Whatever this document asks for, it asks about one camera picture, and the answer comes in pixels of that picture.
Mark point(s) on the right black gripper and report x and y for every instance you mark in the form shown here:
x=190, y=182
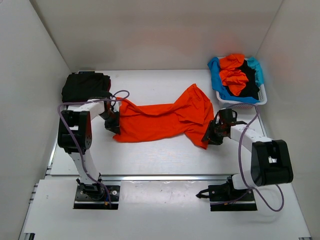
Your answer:
x=210, y=136

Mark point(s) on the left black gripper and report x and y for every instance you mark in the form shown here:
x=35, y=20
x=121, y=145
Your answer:
x=114, y=127

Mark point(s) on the orange t shirt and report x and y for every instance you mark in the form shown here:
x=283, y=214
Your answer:
x=190, y=115
x=230, y=74

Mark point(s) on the black t shirt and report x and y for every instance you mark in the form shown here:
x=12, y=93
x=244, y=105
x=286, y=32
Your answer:
x=85, y=86
x=250, y=82

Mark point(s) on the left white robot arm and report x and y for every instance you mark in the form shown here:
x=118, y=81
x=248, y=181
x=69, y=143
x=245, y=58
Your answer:
x=75, y=138

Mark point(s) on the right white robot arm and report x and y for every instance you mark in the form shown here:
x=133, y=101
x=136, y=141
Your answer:
x=262, y=161

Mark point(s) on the blue t shirt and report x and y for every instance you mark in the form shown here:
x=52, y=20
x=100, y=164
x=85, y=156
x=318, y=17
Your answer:
x=214, y=67

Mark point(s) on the white plastic laundry basket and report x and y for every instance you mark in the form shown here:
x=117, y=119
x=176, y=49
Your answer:
x=247, y=102

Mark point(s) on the black label sticker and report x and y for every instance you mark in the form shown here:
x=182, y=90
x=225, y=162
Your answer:
x=86, y=72

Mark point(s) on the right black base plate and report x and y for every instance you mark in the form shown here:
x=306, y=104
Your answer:
x=225, y=198

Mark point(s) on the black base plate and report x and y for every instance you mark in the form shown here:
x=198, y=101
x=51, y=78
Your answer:
x=94, y=197
x=225, y=198

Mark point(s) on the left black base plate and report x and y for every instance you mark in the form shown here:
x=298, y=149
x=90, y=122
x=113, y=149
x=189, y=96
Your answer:
x=94, y=197

